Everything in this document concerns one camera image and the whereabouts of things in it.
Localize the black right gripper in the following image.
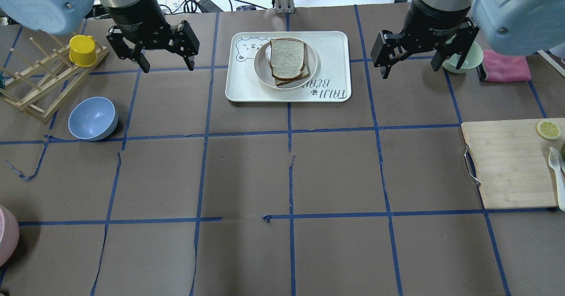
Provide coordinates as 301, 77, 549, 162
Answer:
370, 0, 479, 80

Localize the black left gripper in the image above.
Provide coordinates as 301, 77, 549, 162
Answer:
106, 2, 200, 74

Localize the white round plate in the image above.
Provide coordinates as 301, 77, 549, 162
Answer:
254, 38, 318, 90

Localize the brown-crust bread slice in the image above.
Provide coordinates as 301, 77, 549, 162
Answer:
270, 38, 307, 79

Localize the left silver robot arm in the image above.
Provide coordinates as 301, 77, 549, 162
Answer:
0, 0, 200, 73

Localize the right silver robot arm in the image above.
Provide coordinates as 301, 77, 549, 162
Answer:
370, 0, 565, 79

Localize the bread slice on plate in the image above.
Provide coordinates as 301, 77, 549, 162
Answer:
275, 64, 310, 87

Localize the green bowl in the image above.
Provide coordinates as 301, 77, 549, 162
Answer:
442, 41, 484, 74

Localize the pink cloth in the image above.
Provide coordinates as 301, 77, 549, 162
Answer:
476, 50, 531, 83

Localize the yellow lid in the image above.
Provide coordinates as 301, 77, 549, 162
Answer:
69, 35, 97, 67

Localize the blue bowl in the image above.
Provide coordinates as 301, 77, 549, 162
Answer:
68, 96, 118, 141

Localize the white bear tray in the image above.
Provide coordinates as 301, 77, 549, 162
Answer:
225, 31, 352, 102

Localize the fried egg toy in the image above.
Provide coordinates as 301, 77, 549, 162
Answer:
265, 44, 271, 63

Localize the wooden rack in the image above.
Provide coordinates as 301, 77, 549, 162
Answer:
1, 32, 109, 123

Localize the lemon half slice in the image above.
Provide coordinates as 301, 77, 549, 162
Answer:
535, 119, 562, 140

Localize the bamboo cutting board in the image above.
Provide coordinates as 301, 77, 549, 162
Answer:
461, 119, 564, 209

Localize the white wire cup rack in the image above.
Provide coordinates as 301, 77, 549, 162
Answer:
537, 50, 565, 77

